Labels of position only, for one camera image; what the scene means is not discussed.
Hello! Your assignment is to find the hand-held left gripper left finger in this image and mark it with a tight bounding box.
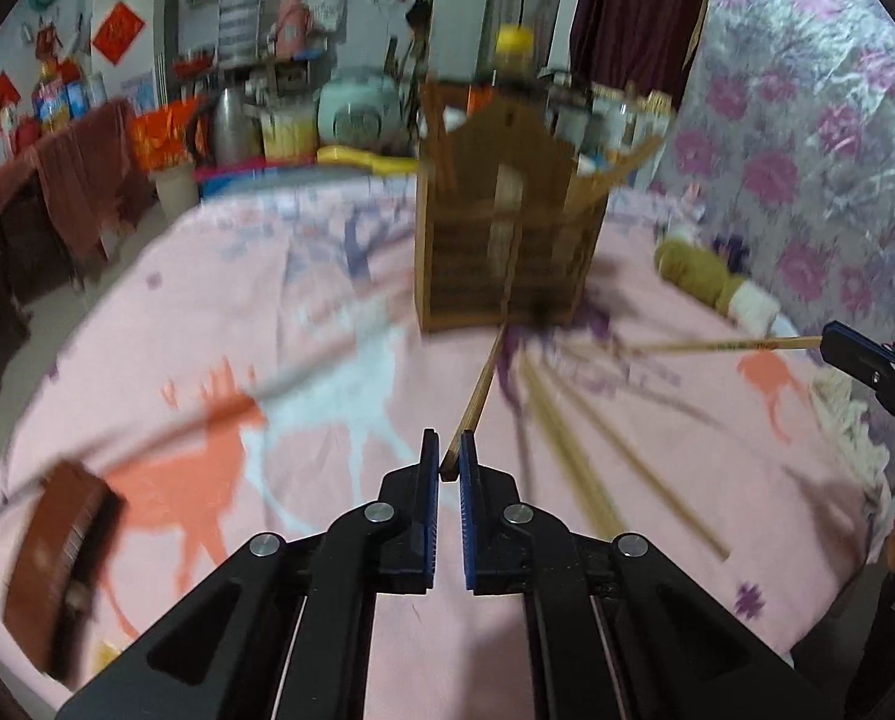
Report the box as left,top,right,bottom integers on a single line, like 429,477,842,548
55,427,442,720

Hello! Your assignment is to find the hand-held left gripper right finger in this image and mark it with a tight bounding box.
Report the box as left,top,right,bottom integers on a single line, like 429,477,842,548
458,431,842,720

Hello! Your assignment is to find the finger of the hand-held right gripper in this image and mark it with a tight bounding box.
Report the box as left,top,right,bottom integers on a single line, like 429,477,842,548
826,320,895,372
822,334,895,460

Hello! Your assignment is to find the red print wooden chopstick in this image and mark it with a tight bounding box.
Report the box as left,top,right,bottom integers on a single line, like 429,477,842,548
563,334,825,359

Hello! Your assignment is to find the light wooden chopstick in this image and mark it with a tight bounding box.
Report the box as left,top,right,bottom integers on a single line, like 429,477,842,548
439,321,510,482
567,114,677,220

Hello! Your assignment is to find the pile of wooden chopsticks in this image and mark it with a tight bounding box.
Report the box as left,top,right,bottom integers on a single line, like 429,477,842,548
518,349,732,563

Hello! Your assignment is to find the wooden slatted utensil holder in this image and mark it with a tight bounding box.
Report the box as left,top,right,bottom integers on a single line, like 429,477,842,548
415,94,611,333

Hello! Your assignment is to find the olive plush mitten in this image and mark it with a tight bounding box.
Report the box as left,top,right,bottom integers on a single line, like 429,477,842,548
653,235,780,332

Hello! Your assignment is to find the floral plastic-covered sheet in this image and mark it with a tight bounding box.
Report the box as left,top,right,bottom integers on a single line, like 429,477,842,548
646,0,895,466

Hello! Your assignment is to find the brown wallet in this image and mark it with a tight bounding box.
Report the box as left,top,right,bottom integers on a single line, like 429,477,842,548
3,460,128,685

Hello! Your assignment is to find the small yellow pan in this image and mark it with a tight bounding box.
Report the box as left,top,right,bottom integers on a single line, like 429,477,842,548
314,145,420,175

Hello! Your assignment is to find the dark red curtain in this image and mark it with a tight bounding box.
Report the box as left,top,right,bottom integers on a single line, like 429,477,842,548
569,0,720,110

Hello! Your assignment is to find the yellow cooking pot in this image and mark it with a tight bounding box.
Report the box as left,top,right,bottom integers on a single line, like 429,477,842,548
261,106,319,163

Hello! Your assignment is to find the white bucket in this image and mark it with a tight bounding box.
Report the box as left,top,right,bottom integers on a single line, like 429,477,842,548
153,163,202,212

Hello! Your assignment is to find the mint rice cooker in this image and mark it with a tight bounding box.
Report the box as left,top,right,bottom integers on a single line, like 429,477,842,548
316,66,405,156

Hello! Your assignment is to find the yellow cap soy sauce bottle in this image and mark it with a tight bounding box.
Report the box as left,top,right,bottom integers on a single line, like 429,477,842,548
484,25,561,91

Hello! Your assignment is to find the steel electric kettle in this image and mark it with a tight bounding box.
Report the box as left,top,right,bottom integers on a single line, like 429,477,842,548
189,85,262,166

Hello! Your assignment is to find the red gift bag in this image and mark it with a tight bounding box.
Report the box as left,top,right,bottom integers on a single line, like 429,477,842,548
130,99,202,172

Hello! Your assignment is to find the red cloth covered table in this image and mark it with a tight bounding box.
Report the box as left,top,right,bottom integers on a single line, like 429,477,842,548
0,99,155,278

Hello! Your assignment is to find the pink thermos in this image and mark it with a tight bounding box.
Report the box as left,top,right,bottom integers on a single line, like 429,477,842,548
273,0,315,57

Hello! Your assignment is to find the grey stacked steamer green lid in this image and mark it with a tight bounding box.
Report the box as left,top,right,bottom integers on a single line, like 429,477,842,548
217,0,267,65

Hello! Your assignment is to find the yellow cooking oil jug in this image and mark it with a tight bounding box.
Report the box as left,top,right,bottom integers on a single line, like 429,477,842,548
31,60,71,134

